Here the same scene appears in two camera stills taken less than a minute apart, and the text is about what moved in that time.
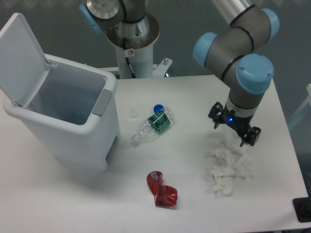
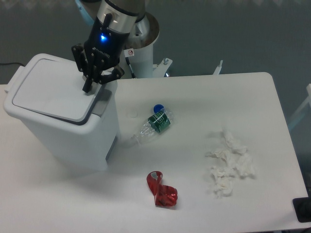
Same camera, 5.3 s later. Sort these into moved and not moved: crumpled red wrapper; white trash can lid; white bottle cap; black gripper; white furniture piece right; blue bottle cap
Moved: black gripper; white trash can lid
Not moved: white bottle cap; white furniture piece right; crumpled red wrapper; blue bottle cap
